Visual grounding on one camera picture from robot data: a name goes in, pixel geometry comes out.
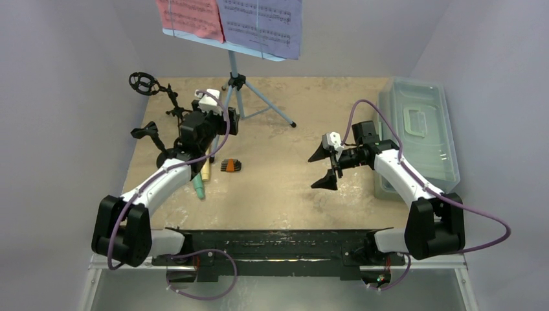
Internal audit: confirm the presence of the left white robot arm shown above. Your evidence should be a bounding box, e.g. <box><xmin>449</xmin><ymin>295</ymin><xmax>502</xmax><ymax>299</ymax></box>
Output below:
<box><xmin>91</xmin><ymin>104</ymin><xmax>240</xmax><ymax>270</ymax></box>

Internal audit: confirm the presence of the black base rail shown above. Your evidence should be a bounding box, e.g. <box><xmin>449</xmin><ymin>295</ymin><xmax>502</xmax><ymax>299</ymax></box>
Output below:
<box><xmin>87</xmin><ymin>229</ymin><xmax>468</xmax><ymax>284</ymax></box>

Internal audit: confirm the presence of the clear plastic storage box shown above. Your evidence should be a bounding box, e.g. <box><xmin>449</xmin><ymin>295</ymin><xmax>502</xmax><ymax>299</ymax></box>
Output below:
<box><xmin>374</xmin><ymin>77</ymin><xmax>460</xmax><ymax>193</ymax></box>

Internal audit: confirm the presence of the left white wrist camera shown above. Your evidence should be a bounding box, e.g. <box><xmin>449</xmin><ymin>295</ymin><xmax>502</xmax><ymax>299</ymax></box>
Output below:
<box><xmin>192</xmin><ymin>89</ymin><xmax>223</xmax><ymax>115</ymax></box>

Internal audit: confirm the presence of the black round-base mic stand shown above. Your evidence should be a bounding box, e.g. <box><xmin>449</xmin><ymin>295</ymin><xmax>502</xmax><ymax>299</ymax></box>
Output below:
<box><xmin>130</xmin><ymin>121</ymin><xmax>184</xmax><ymax>168</ymax></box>

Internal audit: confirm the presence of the orange hex key set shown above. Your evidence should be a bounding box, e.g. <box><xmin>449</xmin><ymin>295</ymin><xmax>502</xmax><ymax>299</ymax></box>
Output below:
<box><xmin>220</xmin><ymin>158</ymin><xmax>242</xmax><ymax>172</ymax></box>

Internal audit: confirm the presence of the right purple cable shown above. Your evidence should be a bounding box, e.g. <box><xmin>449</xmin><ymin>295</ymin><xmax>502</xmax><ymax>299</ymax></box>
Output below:
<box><xmin>341</xmin><ymin>99</ymin><xmax>512</xmax><ymax>293</ymax></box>

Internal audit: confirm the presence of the green microphone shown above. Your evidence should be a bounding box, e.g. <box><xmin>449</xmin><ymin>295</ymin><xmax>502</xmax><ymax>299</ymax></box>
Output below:
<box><xmin>192</xmin><ymin>172</ymin><xmax>205</xmax><ymax>200</ymax></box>

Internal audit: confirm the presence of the red sheet music page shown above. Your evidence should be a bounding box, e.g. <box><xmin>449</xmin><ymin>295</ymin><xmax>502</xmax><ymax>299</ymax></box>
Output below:
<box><xmin>155</xmin><ymin>0</ymin><xmax>225</xmax><ymax>43</ymax></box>

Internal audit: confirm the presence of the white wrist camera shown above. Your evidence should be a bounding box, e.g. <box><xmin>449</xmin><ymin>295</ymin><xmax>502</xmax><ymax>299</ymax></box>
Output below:
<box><xmin>321</xmin><ymin>132</ymin><xmax>344</xmax><ymax>152</ymax></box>
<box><xmin>192</xmin><ymin>89</ymin><xmax>223</xmax><ymax>115</ymax></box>

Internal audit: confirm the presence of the blue music stand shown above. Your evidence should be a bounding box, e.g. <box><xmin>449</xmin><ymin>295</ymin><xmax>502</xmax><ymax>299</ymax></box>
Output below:
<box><xmin>162</xmin><ymin>28</ymin><xmax>297</xmax><ymax>164</ymax></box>

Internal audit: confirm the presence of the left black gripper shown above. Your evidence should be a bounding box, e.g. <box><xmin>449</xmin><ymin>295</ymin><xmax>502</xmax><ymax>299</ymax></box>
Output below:
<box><xmin>192</xmin><ymin>100</ymin><xmax>238</xmax><ymax>152</ymax></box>

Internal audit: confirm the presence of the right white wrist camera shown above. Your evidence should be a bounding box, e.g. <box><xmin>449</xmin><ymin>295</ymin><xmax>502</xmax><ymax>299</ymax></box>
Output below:
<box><xmin>321</xmin><ymin>132</ymin><xmax>344</xmax><ymax>152</ymax></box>

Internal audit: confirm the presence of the purple sheet music page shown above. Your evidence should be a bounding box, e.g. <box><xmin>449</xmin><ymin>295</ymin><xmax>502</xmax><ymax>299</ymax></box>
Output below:
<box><xmin>217</xmin><ymin>0</ymin><xmax>303</xmax><ymax>60</ymax></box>

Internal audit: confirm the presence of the beige microphone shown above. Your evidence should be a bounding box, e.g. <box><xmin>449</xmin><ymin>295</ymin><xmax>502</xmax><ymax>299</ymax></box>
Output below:
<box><xmin>201</xmin><ymin>158</ymin><xmax>211</xmax><ymax>183</ymax></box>

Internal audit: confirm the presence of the black tripod mic stand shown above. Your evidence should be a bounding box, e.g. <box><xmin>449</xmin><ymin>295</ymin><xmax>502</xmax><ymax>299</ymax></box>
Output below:
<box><xmin>128</xmin><ymin>72</ymin><xmax>191</xmax><ymax>125</ymax></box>

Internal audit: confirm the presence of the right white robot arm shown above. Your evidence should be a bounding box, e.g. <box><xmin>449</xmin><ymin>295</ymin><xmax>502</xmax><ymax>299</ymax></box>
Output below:
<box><xmin>308</xmin><ymin>121</ymin><xmax>465</xmax><ymax>264</ymax></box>

